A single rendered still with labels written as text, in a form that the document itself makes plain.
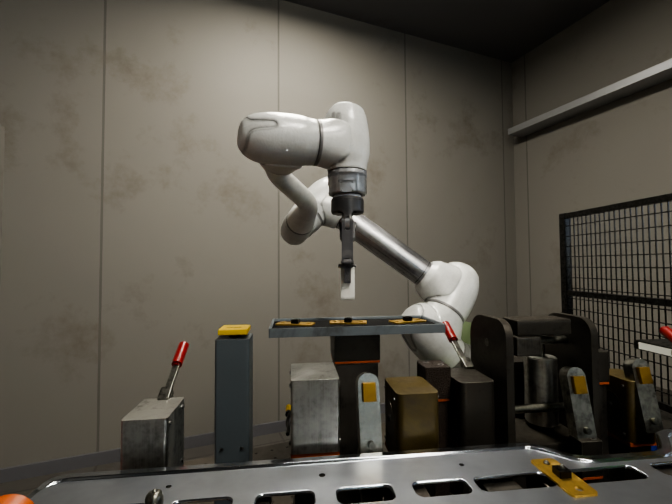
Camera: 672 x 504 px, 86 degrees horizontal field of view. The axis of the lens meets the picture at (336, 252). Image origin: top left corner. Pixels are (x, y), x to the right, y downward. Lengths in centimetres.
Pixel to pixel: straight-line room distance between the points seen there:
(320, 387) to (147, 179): 244
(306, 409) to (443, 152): 334
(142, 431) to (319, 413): 27
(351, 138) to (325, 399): 52
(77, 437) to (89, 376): 39
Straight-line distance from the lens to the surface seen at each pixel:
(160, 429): 66
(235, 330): 79
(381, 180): 330
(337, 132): 81
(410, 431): 67
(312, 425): 63
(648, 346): 159
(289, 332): 74
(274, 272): 287
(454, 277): 136
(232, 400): 82
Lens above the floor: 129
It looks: 2 degrees up
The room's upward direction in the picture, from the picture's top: straight up
